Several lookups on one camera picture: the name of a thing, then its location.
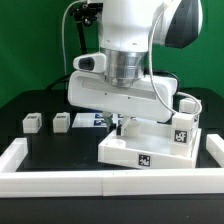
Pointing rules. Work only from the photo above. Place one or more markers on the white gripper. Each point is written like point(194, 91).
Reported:
point(87, 88)

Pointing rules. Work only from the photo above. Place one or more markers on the white square table top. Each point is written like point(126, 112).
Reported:
point(150, 149)

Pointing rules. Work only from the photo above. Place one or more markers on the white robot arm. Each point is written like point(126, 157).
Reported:
point(119, 77)

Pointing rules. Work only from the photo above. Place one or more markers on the white marker sheet with tags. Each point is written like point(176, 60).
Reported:
point(89, 120)

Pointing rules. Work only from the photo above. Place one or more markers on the white U-shaped fence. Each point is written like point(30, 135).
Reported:
point(101, 183)

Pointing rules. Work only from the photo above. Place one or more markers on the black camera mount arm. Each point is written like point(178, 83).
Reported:
point(85, 15)

